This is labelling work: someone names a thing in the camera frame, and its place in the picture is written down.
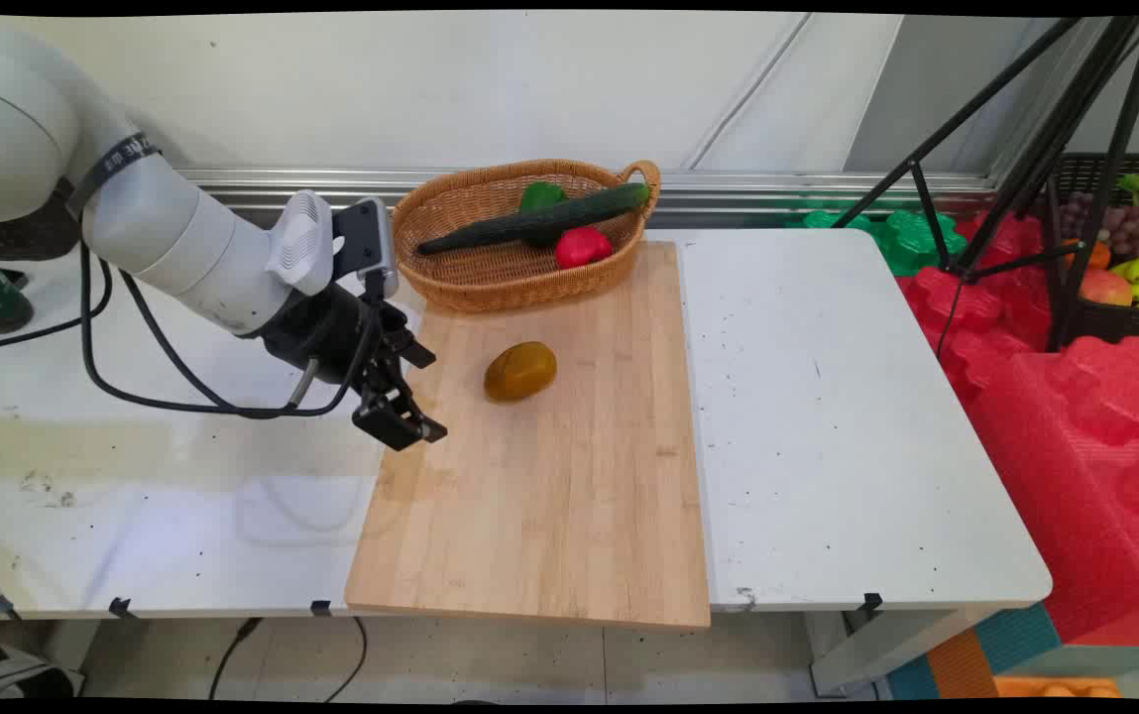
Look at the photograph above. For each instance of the wooden cutting board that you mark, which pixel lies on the wooden cutting board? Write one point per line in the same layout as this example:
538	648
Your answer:
549	516

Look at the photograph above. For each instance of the small red foam mat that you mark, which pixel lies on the small red foam mat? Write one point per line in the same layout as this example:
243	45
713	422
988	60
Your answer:
985	317

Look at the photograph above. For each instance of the red toy bell pepper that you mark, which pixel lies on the red toy bell pepper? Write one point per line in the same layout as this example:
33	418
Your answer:
581	248

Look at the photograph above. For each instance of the purple toy grapes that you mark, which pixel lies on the purple toy grapes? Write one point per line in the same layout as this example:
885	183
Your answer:
1129	233

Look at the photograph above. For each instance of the black plastic crate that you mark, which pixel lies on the black plastic crate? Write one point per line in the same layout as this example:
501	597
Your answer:
1114	322

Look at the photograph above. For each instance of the black table edge clip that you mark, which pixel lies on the black table edge clip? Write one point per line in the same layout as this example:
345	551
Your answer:
871	601
320	607
121	607

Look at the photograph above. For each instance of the white table leg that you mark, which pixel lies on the white table leg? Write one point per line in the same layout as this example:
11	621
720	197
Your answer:
876	650

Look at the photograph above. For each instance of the grey bag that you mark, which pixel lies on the grey bag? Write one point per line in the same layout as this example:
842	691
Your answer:
19	679

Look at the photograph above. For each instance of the dark green toy cucumber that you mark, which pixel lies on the dark green toy cucumber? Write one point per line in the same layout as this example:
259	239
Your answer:
529	226

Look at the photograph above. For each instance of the green toy bell pepper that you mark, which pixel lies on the green toy bell pepper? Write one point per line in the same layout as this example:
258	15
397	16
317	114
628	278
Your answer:
541	195

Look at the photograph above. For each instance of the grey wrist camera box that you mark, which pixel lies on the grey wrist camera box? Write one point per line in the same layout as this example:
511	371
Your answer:
363	243

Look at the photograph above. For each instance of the large red foam mat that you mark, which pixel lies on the large red foam mat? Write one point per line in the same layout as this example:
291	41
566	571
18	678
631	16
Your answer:
1075	466

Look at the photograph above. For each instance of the brown-yellow toy potato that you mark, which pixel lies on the brown-yellow toy potato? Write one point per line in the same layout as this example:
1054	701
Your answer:
519	372

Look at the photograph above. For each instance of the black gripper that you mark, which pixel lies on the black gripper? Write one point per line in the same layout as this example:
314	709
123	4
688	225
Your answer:
326	337

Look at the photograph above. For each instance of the black tripod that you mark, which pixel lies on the black tripod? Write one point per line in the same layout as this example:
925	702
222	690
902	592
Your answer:
1030	167

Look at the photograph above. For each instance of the green foam mat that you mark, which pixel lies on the green foam mat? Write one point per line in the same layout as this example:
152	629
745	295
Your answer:
911	243

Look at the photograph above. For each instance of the aluminium window rail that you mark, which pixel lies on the aluminium window rail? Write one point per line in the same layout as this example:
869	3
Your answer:
777	182

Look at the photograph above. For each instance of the woven wicker basket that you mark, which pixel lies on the woven wicker basket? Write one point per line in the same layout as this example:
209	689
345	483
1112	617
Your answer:
510	283

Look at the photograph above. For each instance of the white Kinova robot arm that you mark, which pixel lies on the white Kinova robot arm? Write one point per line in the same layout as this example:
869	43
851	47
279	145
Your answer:
163	238

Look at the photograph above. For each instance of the pink toy peach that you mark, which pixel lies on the pink toy peach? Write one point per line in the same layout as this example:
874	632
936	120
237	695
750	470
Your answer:
1106	288

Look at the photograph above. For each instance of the orange toy fruit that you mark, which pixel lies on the orange toy fruit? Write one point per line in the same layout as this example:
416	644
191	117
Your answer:
1096	255

